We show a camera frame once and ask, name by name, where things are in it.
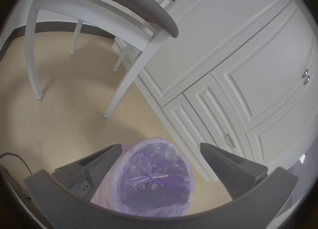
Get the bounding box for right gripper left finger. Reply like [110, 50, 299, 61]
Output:
[53, 144, 122, 198]

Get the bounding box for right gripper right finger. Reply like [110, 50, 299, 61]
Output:
[200, 142, 269, 201]

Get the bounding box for purple plastic bag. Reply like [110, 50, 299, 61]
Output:
[91, 137, 197, 217]

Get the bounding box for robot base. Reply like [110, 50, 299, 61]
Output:
[0, 165, 31, 213]

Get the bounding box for pale grey trash bin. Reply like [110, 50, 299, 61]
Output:
[91, 137, 197, 217]

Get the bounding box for white wardrobe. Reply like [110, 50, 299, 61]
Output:
[113, 0, 318, 181]

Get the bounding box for white chair grey cushions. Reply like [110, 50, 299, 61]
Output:
[25, 0, 194, 119]

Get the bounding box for black cable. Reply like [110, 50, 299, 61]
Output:
[0, 152, 33, 175]

